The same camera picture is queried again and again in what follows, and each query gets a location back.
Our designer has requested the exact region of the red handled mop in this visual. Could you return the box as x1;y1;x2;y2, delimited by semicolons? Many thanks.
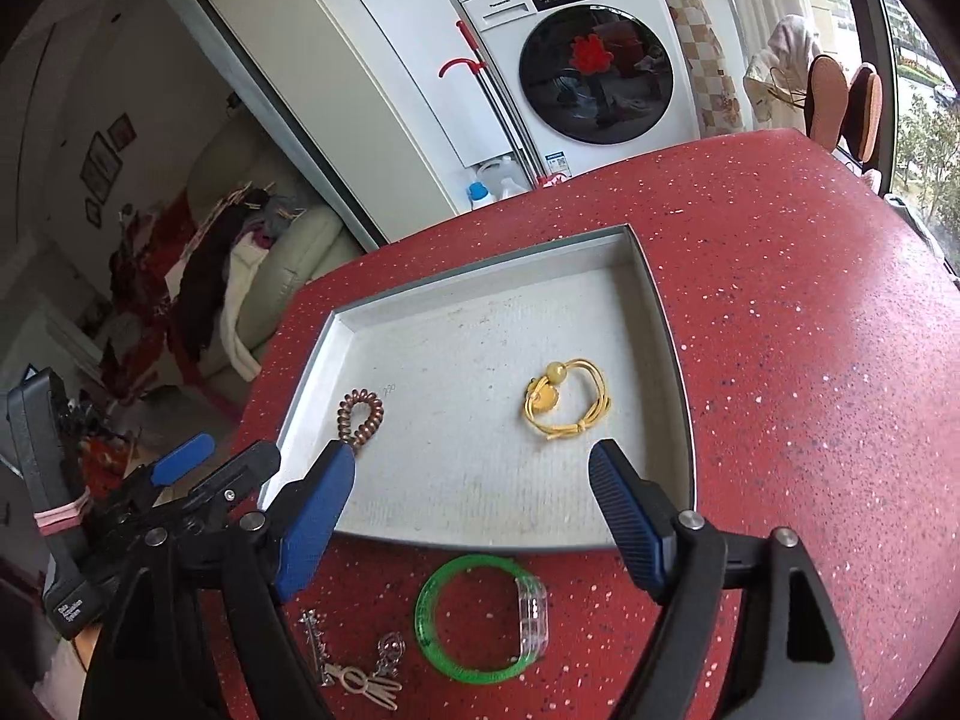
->
439;21;552;185

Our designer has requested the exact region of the white cabinet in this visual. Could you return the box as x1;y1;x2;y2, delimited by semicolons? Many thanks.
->
161;0;481;248

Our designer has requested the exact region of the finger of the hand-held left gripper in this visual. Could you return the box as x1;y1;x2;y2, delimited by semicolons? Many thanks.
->
148;433;216;487
187;441;282;515

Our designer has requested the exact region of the cream leather sofa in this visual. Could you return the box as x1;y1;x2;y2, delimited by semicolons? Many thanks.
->
172;120;361;421

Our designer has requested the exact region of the large picture frame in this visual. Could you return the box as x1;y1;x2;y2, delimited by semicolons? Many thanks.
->
80;133;121;203

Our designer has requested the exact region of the white front-load washing machine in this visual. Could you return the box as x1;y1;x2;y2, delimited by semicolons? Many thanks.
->
454;0;706;181

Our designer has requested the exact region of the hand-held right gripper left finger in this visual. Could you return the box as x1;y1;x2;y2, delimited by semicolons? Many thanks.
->
79;439;357;720

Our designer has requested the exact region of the white detergent jug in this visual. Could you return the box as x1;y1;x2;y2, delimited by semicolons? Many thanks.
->
478;156;530;200

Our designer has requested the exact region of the green translucent bangle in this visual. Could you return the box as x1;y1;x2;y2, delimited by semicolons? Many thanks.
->
415;553;548;685

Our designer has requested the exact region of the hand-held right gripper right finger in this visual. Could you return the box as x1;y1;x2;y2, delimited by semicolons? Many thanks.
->
587;437;867;720

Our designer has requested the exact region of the yellow cord bead bracelet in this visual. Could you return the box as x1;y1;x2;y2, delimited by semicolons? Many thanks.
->
523;358;612;438

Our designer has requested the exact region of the beige garment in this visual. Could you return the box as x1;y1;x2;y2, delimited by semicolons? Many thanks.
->
742;13;822;128

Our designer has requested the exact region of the grey jewelry tray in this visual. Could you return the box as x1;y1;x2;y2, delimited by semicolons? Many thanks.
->
257;223;697;552

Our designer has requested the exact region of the pile of clothes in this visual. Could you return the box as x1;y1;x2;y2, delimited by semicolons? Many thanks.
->
97;180;308;398

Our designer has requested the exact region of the checkered patterned cloth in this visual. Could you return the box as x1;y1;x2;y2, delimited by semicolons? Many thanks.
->
656;0;743;140

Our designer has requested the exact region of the silver rhinestone hair pin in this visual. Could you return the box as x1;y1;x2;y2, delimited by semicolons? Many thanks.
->
298;610;336;688

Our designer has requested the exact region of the brown spiral hair tie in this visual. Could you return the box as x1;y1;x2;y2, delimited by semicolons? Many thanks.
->
337;388;385;458

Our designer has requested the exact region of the pink elastic band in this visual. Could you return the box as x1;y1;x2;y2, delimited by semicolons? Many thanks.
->
34;491;91;537

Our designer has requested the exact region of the orange brown chair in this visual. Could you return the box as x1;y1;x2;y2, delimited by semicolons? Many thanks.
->
806;56;850;155
847;64;884;166

